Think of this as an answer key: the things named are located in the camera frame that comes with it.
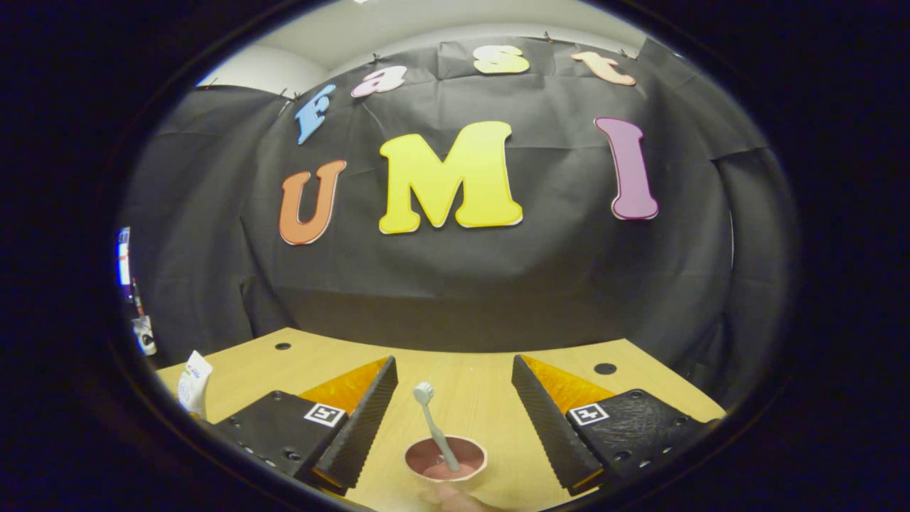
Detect black backdrop cloth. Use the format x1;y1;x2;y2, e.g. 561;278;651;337
121;36;797;410

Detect pale mint toothbrush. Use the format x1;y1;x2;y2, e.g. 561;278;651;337
413;382;463;474

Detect blue and white panel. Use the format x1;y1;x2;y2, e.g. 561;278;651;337
116;226;133;289

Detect light wooden desktop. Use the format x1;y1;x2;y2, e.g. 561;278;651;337
155;327;727;512

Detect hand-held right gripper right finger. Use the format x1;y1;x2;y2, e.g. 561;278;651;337
510;353;720;497

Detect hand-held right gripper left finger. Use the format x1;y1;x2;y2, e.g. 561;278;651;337
211;356;399;497

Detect beige cup with pink inside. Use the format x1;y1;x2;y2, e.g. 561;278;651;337
403;435;491;512

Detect white toothpaste tube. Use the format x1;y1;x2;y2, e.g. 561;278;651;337
178;350;214;420

